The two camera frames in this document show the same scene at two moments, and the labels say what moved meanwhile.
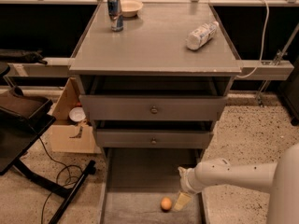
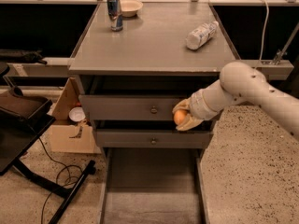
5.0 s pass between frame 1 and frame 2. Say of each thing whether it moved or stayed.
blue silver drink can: stayed
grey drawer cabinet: stayed
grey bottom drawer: stayed
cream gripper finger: moved
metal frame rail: stayed
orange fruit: moved
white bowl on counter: stayed
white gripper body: moved
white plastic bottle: stayed
